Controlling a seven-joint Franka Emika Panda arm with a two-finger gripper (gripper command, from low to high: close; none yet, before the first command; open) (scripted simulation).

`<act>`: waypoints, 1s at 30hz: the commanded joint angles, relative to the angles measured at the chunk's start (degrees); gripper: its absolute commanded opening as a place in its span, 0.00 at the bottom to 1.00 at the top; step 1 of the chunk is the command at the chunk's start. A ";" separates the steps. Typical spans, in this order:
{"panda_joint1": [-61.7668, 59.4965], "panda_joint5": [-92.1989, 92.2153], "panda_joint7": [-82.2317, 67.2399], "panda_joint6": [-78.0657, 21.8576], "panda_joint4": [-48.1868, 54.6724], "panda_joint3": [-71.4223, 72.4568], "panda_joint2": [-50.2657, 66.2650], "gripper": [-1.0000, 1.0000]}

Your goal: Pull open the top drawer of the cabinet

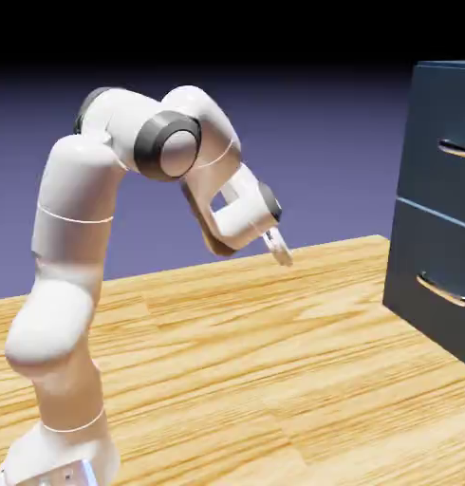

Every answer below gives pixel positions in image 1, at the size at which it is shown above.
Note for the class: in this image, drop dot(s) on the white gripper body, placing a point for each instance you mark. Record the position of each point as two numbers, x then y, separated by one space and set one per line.
277 243

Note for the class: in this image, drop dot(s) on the dark blue tall drawer front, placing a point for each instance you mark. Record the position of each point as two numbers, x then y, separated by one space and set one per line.
437 114

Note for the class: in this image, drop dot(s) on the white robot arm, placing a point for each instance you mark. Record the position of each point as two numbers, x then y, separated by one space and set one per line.
73 190

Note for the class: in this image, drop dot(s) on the dark blue short drawer front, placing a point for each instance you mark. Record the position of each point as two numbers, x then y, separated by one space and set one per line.
414 265

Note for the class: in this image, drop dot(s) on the dark blue cabinet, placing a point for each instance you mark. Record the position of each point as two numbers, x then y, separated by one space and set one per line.
433 212

